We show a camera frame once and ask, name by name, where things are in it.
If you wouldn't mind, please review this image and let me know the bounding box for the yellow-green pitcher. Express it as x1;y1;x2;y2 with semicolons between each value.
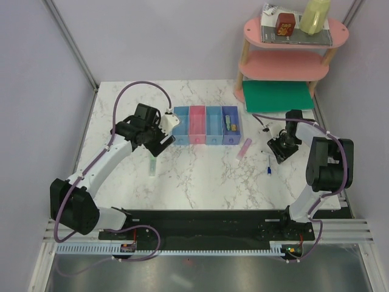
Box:
299;0;331;35

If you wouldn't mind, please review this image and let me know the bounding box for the blue white small pen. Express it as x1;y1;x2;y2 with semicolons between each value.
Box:
267;155;272;176

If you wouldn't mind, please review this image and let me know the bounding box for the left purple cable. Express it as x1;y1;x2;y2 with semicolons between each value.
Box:
53;80;173;276

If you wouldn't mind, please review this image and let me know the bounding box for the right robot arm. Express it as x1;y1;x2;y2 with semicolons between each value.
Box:
267;109;354;240

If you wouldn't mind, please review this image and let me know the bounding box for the purple drawer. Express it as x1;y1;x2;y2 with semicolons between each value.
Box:
222;106;241;145

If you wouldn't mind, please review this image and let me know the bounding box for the pink drawer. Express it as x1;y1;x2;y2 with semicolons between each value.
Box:
188;105;206;144

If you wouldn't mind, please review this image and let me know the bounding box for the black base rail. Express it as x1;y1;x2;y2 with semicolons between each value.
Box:
98;210;315;250

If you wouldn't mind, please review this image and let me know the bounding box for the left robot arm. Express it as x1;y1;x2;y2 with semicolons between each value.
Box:
50;103;180;239

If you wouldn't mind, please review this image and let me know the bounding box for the light blue end drawer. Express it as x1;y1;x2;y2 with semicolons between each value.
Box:
172;106;190;145

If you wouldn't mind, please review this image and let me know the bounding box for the grey book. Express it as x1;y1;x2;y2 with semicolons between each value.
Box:
261;14;332;46

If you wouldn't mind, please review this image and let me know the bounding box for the red patterned box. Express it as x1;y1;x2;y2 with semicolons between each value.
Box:
275;13;296;37

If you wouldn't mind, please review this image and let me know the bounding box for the short green highlighter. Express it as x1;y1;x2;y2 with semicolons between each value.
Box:
225;115;232;131

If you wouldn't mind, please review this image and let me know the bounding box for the white slotted cable duct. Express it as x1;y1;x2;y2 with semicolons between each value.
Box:
55;242;287;256

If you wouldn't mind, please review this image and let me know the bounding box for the pink three-tier shelf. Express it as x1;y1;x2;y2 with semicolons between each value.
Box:
234;17;349;102

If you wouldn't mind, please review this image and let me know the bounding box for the green folder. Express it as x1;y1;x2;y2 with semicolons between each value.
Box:
243;80;314;113

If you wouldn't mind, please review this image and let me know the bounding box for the crumpled white paper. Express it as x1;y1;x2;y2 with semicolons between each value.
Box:
263;3;279;16

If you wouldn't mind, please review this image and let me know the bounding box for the pink highlighter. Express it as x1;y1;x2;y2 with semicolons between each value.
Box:
236;138;252;161

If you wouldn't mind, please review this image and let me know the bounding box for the long green highlighter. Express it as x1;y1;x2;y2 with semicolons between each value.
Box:
149;155;157;177

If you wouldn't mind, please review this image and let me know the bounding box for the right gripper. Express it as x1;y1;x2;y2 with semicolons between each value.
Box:
267;132;301;164

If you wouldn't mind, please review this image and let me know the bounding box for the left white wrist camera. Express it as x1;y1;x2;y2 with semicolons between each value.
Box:
159;113;180;134

